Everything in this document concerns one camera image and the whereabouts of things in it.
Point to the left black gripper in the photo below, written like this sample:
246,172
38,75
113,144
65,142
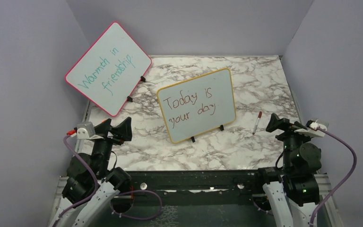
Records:
124,131

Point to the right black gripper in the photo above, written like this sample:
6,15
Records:
283,123

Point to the white marker pen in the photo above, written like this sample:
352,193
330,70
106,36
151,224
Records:
256,125

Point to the yellow framed whiteboard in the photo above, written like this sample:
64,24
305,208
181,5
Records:
197,105

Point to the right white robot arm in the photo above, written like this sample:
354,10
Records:
292,190

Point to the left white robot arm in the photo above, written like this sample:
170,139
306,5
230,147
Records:
90,183

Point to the pink framed whiteboard with writing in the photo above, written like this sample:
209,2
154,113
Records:
110,69

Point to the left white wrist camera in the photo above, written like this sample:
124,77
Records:
86,131

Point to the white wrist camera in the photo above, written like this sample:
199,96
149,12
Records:
313,128
86,131

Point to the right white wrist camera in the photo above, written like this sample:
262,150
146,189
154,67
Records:
313,128

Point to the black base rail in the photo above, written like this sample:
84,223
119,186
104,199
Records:
193,188

